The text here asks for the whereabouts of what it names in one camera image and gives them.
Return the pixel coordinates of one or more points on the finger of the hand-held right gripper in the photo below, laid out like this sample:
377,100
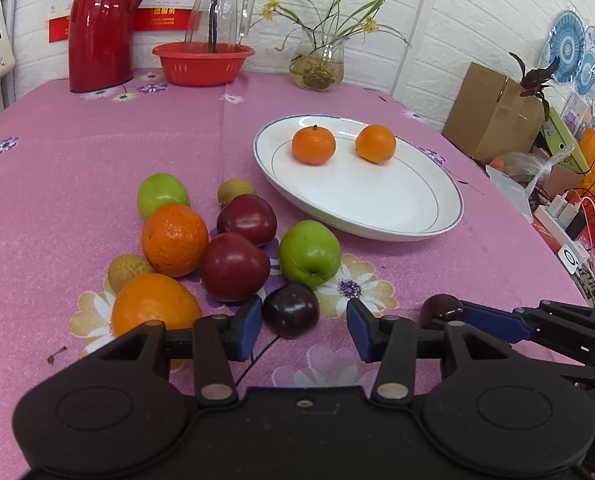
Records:
492,321

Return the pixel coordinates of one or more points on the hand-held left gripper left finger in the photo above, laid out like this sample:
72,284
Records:
251,327

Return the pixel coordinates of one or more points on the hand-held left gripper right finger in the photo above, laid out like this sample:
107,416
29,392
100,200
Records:
360,325

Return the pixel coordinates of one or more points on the dark purple plum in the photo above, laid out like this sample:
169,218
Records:
440,307
291,310

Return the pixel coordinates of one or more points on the dark red apple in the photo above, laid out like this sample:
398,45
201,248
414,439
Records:
235,267
247,217

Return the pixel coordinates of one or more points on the green apple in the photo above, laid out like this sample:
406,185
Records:
310,252
160,192

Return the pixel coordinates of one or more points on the smooth orange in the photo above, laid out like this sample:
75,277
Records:
152,305

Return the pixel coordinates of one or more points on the white plate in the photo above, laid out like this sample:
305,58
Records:
367,195

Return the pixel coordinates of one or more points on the brown longan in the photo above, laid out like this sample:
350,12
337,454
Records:
127,270
235,190

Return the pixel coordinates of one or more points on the bumpy orange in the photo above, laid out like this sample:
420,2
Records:
175,240

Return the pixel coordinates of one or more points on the white power strip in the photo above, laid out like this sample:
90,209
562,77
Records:
547,217

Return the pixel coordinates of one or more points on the clear plastic bag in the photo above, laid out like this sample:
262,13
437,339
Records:
520,175

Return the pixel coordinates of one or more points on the mandarin with stem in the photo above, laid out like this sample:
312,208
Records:
314,145

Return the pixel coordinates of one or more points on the green white box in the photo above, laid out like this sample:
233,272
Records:
565,140

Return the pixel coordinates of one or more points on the small dark stem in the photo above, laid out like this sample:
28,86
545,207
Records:
57,355

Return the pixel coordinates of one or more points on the cardboard box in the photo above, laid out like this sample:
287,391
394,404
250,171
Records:
492,110

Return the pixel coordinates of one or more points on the pink floral tablecloth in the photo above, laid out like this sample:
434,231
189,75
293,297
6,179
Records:
77,160

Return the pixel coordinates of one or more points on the dark red leaf plant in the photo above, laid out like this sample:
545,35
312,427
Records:
535,80

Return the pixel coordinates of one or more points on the glass vase with orchid plant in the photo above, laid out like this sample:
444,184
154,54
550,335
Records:
317,67

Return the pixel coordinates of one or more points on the red plastic basket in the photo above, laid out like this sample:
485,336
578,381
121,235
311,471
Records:
202,67

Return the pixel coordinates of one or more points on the blue white paper fan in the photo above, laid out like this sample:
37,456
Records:
567,47
586,72

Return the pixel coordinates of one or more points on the glass pitcher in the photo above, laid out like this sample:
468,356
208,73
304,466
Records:
217,15

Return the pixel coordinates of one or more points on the red thermos jug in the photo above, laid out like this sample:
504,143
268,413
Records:
99,25

